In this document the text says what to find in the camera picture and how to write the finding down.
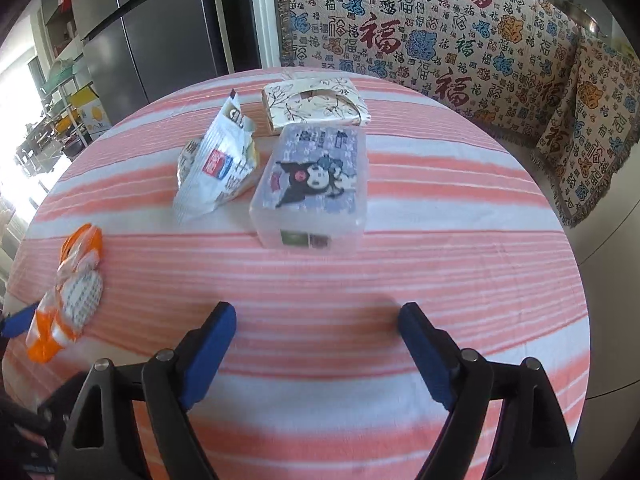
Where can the grey refrigerator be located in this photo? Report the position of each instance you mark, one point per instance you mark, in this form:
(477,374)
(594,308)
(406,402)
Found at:
(138,51)

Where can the steel pot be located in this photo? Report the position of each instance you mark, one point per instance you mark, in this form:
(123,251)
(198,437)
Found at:
(582,18)

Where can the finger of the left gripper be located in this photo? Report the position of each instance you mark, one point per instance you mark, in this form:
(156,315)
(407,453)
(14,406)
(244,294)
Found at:
(15,324)

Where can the patterned fu character cloth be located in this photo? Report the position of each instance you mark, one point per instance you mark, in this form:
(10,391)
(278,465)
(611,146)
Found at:
(521,67)

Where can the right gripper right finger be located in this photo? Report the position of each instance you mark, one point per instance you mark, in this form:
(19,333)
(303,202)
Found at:
(531,440)

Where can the floral tissue box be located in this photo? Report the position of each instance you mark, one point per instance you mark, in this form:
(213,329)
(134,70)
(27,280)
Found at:
(316,101)

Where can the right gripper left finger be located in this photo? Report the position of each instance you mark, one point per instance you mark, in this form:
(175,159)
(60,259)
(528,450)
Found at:
(102,439)

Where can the orange white snack wrapper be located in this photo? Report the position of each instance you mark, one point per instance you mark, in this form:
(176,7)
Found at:
(68,306)

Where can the pink striped tablecloth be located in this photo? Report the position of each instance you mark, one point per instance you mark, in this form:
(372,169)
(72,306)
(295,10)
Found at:
(317,383)

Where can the metal storage rack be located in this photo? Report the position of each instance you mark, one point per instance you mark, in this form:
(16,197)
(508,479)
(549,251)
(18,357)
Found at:
(73,117)

